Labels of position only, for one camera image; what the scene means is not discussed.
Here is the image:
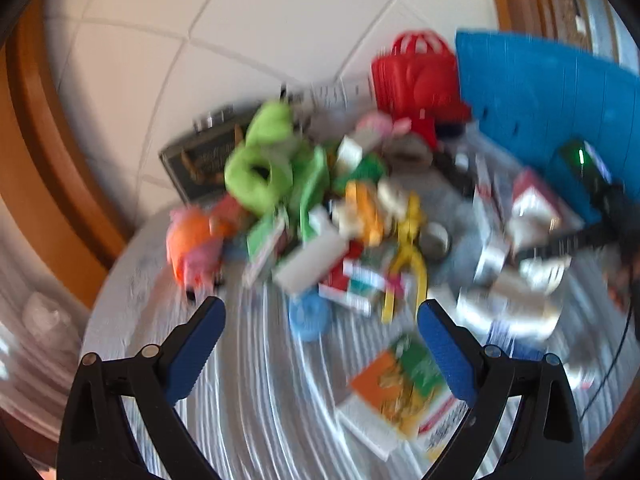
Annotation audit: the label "black box with metal clasp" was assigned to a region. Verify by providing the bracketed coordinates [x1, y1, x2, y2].
[159, 105, 261, 206]

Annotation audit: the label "small pink pig plush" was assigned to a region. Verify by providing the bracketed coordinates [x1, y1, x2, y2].
[357, 111, 412, 139]

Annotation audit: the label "green can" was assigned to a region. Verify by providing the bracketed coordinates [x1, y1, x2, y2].
[345, 156, 389, 192]

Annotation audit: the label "clear plastic bag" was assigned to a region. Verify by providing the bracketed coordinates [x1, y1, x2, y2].
[22, 292, 81, 347]

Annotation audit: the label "round metal tin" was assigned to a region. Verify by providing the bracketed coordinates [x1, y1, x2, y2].
[419, 222, 452, 262]

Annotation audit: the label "green and white box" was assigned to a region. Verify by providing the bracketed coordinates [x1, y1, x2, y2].
[242, 209, 292, 287]

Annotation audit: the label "red bear suitcase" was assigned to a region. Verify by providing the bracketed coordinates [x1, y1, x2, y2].
[371, 32, 473, 137]

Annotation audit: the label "orange and green medicine box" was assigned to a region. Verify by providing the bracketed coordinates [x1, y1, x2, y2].
[337, 335, 469, 462]

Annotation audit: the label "blue plastic storage crate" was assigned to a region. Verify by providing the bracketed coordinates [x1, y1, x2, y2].
[455, 30, 640, 226]

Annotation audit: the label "yellow handled pliers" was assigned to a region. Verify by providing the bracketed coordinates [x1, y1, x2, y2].
[381, 194, 429, 324]

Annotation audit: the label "blue round lid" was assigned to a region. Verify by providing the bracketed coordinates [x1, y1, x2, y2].
[288, 292, 332, 342]

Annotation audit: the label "grey cloth-covered desktop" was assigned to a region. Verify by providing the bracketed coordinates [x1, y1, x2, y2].
[82, 125, 640, 480]

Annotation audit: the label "small white carton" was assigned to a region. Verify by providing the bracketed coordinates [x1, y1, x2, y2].
[336, 137, 364, 174]

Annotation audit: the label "red and silver packet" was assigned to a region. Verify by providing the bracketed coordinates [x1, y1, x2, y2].
[504, 169, 577, 247]

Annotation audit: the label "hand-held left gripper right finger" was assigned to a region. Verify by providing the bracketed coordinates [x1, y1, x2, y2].
[417, 299, 586, 480]

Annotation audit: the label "orange and pink pig plush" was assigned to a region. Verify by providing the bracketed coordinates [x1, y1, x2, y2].
[166, 199, 242, 297]

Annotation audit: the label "green frog plush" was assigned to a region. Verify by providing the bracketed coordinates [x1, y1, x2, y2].
[224, 101, 332, 217]

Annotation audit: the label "long white box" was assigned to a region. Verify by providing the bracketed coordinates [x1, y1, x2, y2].
[273, 234, 349, 297]

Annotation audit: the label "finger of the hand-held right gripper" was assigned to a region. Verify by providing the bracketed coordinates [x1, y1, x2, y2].
[515, 224, 621, 262]

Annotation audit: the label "red and white medicine box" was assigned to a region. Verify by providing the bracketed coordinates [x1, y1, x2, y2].
[319, 255, 392, 317]

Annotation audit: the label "white curtain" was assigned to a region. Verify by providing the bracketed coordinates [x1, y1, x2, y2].
[0, 200, 108, 441]

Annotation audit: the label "white wall socket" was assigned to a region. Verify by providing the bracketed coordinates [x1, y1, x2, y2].
[312, 82, 346, 107]
[342, 77, 374, 103]

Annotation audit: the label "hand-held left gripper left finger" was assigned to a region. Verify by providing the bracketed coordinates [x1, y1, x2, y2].
[56, 296, 227, 480]

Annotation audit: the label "silver foil packet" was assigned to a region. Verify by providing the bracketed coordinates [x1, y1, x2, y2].
[459, 255, 572, 342]

